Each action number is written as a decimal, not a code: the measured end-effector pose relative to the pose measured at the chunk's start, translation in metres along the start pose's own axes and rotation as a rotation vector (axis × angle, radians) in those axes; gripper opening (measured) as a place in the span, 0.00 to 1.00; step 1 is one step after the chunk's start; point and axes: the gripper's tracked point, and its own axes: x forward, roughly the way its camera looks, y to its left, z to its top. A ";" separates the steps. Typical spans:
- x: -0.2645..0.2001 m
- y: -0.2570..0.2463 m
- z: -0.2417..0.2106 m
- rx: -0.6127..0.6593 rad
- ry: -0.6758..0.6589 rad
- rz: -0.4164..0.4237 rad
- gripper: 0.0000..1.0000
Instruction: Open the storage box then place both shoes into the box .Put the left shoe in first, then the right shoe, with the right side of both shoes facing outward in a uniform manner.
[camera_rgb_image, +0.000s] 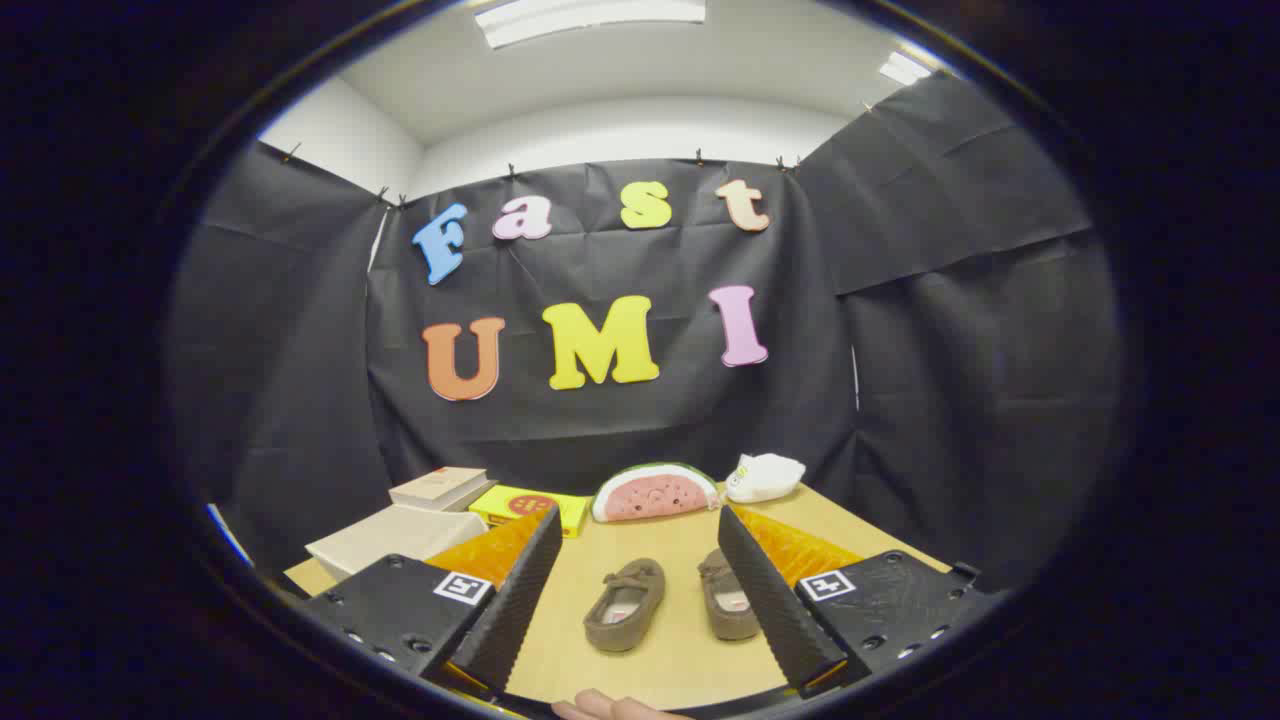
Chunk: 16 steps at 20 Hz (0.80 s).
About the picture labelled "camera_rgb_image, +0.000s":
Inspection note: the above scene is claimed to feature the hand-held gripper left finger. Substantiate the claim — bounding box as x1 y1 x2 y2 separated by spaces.
300 503 564 696

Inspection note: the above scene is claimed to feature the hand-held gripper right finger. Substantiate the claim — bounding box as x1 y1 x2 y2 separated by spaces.
717 505 986 699

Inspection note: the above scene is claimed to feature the brown fuzzy slipper shoe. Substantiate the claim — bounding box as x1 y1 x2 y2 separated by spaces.
583 558 666 654
697 548 761 642

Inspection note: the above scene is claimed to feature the beige fabric storage box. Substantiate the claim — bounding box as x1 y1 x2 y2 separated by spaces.
305 503 489 581

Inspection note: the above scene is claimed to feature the yellow book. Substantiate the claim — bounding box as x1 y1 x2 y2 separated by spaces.
468 485 591 539

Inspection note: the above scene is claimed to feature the grey cover book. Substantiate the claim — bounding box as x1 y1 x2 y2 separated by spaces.
440 480 497 513

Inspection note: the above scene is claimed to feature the white plush toy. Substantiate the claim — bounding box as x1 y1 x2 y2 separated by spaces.
725 453 806 504

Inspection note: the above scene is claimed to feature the watermelon slice plush toy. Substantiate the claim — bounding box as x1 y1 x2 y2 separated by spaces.
590 461 721 524

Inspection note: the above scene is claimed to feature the black backdrop cloth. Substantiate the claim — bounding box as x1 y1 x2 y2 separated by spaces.
165 70 1126 591

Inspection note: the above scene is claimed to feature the small ceiling light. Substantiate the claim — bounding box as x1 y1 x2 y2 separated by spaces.
878 50 933 87

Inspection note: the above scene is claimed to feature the long ceiling light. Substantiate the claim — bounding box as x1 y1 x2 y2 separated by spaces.
473 0 707 49

